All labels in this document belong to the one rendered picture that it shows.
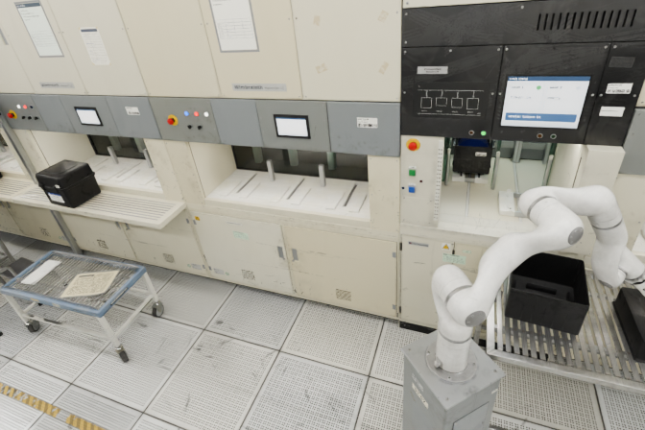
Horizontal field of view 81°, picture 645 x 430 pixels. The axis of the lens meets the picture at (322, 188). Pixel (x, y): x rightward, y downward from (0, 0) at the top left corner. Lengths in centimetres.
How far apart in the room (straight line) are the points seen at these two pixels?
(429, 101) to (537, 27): 48
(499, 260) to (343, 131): 98
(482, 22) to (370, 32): 44
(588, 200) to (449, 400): 83
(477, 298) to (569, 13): 106
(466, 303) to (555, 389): 143
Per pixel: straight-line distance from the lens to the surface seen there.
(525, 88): 176
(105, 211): 305
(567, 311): 183
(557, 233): 130
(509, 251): 134
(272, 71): 198
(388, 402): 246
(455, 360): 160
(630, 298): 202
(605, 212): 146
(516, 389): 262
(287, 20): 188
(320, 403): 247
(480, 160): 246
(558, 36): 173
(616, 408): 276
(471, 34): 171
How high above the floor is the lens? 215
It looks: 31 degrees down
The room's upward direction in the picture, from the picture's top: 7 degrees counter-clockwise
